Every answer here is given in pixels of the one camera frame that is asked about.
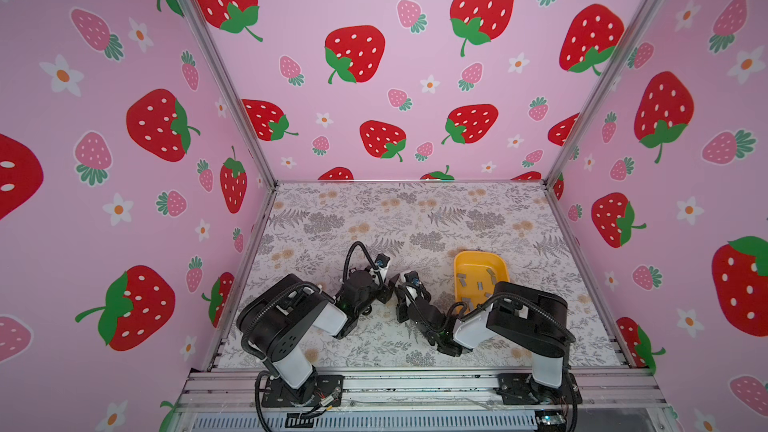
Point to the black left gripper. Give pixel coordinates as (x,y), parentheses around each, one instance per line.
(386,291)

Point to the yellow plastic tray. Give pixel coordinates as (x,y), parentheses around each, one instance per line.
(466,260)

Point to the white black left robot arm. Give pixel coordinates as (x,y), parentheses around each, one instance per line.
(273,325)

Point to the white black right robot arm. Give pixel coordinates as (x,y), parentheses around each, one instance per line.
(530,318)

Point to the grey staple strips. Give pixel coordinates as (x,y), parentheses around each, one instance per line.
(475,286)

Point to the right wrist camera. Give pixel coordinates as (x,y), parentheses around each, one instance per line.
(415,285)

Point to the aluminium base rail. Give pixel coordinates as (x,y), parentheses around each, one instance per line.
(469,399)

